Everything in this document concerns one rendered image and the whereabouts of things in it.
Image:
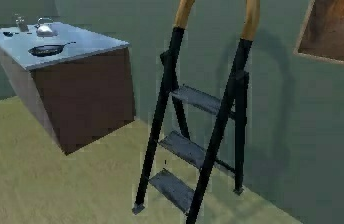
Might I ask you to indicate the black step ladder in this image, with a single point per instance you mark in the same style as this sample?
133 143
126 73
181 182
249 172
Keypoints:
220 120

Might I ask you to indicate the brown counter with steel top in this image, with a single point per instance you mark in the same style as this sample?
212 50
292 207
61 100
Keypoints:
83 96

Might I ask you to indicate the black frying pan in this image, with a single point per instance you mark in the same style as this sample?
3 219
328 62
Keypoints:
45 50

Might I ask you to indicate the silver kettle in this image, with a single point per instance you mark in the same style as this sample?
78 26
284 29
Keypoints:
44 30

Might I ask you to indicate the clear glass cup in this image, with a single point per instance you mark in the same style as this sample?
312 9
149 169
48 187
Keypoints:
22 25

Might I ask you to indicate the framed brown picture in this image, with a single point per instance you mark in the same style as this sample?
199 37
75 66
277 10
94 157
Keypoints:
333 33

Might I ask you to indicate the small dark utensil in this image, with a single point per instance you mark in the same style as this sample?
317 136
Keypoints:
8 33

